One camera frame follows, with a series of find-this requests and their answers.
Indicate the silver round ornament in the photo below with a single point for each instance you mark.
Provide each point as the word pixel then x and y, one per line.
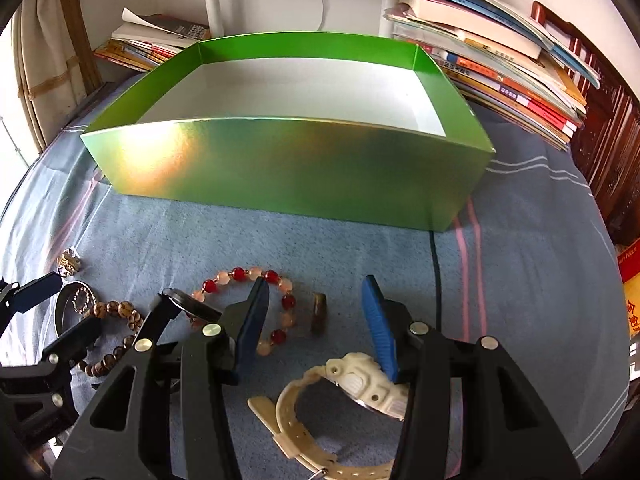
pixel 75 301

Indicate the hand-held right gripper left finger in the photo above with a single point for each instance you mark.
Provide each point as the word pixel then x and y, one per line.
pixel 251 327

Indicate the wooden window frame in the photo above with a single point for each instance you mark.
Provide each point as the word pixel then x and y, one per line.
pixel 82 25

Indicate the red yellow cardboard box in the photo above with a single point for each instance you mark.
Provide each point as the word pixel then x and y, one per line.
pixel 631 290

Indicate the beige curtain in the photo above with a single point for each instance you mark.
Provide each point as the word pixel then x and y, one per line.
pixel 47 60

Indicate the white wrist watch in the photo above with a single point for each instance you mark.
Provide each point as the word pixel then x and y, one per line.
pixel 350 376

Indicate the carved wooden headboard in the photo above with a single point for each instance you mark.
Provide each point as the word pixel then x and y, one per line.
pixel 610 140

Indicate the small stack of books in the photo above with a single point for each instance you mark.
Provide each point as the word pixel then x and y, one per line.
pixel 150 50

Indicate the tall stack of books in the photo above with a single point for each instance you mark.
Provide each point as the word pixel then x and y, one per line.
pixel 500 75

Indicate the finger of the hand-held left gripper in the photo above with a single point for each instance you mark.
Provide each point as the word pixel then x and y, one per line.
pixel 42 290
pixel 75 342

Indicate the green cardboard box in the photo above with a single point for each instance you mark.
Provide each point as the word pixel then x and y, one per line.
pixel 300 170

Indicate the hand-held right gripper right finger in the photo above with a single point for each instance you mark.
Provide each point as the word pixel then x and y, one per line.
pixel 379 327

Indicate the blue striped bedsheet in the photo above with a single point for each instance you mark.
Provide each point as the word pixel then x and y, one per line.
pixel 525 260

